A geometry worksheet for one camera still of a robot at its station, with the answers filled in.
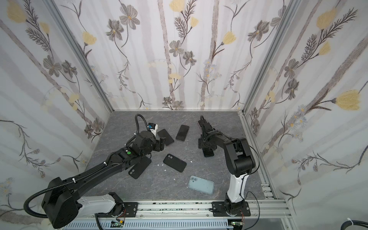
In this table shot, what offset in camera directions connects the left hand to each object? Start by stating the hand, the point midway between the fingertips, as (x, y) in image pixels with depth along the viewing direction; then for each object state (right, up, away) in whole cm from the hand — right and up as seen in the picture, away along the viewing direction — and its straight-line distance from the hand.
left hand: (159, 134), depth 81 cm
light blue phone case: (+25, -30, +3) cm, 39 cm away
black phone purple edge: (-1, -1, +23) cm, 23 cm away
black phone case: (+8, -19, +10) cm, 23 cm away
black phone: (+29, -13, +14) cm, 35 cm away
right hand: (+27, -7, +19) cm, 34 cm away
